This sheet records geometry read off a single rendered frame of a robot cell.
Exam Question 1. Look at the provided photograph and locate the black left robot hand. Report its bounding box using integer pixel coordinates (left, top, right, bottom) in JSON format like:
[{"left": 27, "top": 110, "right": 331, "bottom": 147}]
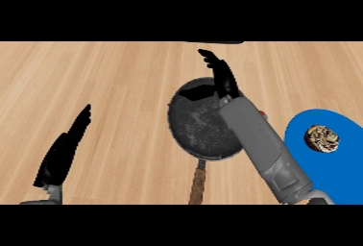
[{"left": 30, "top": 103, "right": 92, "bottom": 188}]

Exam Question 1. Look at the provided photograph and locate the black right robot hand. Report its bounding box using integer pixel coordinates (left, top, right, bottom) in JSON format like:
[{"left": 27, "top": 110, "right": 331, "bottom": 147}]
[{"left": 197, "top": 48, "right": 240, "bottom": 100}]

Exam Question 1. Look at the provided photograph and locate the patterned can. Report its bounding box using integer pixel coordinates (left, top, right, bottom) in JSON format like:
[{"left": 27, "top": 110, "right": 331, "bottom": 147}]
[{"left": 303, "top": 124, "right": 342, "bottom": 154}]

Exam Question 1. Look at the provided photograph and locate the blue plate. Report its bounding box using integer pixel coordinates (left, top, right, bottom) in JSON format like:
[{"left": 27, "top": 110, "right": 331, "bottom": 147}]
[{"left": 281, "top": 109, "right": 363, "bottom": 206}]

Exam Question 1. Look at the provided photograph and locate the dark pan with wooden handle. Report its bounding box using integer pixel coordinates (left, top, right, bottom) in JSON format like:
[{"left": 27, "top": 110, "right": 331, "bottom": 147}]
[{"left": 165, "top": 76, "right": 246, "bottom": 206}]

